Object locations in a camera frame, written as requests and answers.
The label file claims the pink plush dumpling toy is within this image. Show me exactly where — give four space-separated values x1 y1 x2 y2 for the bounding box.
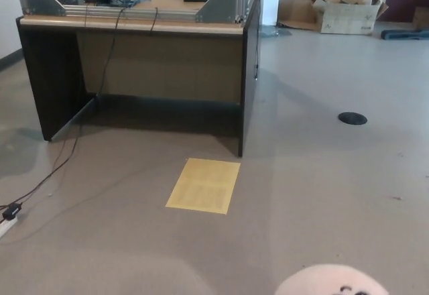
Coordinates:
275 263 389 295

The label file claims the yellow paper sheet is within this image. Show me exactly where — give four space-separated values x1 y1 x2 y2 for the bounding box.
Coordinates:
164 158 241 215

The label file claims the dark wooden desk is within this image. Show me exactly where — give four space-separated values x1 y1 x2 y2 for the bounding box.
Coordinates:
15 0 265 158

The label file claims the black round floor cover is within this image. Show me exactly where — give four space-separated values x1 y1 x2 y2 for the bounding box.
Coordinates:
337 111 368 125

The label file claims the flattened cardboard sheet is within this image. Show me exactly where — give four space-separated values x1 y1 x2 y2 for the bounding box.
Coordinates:
277 9 322 31

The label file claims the open cardboard box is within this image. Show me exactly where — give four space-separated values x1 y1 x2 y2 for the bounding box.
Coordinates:
310 0 389 36

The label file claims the blue foam piece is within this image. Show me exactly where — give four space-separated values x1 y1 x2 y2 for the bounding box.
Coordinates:
381 28 429 42

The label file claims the black power adapter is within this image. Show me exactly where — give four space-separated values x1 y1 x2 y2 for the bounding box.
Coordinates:
1 202 23 221

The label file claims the white power strip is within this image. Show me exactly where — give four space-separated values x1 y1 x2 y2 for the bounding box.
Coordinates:
0 215 18 237

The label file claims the brown cardboard box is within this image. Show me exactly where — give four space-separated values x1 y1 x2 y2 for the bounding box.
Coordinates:
412 6 429 31

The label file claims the thin black side cable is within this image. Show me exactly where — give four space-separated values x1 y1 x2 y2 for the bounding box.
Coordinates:
253 0 264 81

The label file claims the long black power cable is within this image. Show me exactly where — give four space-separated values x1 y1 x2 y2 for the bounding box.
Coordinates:
0 6 127 209

